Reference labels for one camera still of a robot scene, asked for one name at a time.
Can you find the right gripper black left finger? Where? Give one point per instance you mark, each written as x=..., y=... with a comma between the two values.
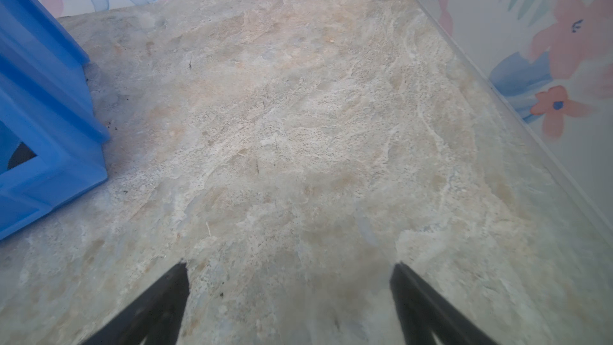
x=155, y=317

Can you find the blue plastic bin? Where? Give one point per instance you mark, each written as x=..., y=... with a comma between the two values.
x=52, y=139

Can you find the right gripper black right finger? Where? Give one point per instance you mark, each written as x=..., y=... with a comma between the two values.
x=425, y=316

